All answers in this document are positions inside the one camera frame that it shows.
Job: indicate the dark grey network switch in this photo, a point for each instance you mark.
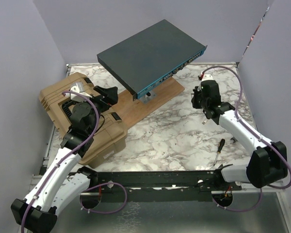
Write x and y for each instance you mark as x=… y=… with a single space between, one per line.
x=145 y=60

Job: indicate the black yellow screwdriver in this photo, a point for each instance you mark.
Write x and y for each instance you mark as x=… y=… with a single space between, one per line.
x=220 y=146

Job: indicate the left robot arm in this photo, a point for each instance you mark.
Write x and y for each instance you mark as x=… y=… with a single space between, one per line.
x=38 y=211

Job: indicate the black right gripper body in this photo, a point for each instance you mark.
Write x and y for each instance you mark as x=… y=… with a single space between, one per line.
x=199 y=102

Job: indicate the black metal mounting rail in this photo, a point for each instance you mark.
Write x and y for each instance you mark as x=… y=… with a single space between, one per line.
x=155 y=186

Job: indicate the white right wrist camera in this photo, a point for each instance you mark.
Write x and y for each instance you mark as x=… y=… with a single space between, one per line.
x=205 y=77

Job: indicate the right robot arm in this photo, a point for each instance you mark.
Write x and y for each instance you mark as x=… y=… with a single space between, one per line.
x=267 y=161

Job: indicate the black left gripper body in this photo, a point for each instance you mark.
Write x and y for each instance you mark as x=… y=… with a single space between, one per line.
x=99 y=105

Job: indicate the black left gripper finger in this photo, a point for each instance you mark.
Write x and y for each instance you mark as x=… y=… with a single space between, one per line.
x=103 y=91
x=112 y=95

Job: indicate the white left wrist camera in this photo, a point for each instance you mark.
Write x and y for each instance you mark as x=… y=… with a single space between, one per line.
x=78 y=88

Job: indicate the tan plastic tool case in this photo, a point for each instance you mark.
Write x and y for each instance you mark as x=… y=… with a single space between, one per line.
x=111 y=134

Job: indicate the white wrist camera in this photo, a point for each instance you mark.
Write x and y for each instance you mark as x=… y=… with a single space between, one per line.
x=78 y=88
x=205 y=77

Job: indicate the silver metal switch stand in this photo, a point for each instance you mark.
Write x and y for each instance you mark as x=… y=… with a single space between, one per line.
x=148 y=97

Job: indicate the wooden base board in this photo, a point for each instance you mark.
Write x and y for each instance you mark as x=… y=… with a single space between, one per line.
x=133 y=111

